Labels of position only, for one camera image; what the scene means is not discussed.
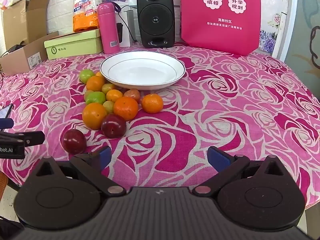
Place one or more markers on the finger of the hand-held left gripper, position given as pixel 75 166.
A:
pixel 6 123
pixel 32 137

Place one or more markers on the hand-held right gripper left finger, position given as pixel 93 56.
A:
pixel 105 153

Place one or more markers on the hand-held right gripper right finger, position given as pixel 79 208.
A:
pixel 217 155

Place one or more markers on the dark red plum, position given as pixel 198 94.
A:
pixel 113 126
pixel 73 141

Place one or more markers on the large orange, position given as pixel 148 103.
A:
pixel 95 83
pixel 93 116

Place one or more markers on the tan longan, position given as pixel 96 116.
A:
pixel 108 106
pixel 87 93

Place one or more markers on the mandarin orange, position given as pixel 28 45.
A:
pixel 125 108
pixel 152 103

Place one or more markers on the green apple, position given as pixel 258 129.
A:
pixel 86 76
pixel 96 98

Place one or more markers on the small orange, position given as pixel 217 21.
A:
pixel 114 95
pixel 99 74

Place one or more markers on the bright red plum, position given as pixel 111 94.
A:
pixel 132 94

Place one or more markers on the yellow red plum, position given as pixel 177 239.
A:
pixel 107 88

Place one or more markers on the white plate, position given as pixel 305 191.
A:
pixel 142 70

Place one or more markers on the smartphone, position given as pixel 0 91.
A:
pixel 6 110

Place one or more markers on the pink rose tablecloth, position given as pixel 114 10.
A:
pixel 225 120

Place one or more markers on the labelled cardboard box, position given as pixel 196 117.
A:
pixel 20 57

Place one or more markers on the black power adapter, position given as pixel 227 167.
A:
pixel 16 48

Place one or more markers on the light green shoebox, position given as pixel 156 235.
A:
pixel 72 46

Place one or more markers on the pink printed bag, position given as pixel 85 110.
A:
pixel 220 37

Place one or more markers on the white product box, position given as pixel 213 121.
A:
pixel 126 32

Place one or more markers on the floral printed cloth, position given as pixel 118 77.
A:
pixel 15 1

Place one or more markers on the pink thermos bottle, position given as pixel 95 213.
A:
pixel 107 30

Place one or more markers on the pack of paper cups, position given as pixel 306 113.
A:
pixel 83 10

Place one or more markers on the black speaker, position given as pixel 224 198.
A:
pixel 156 17

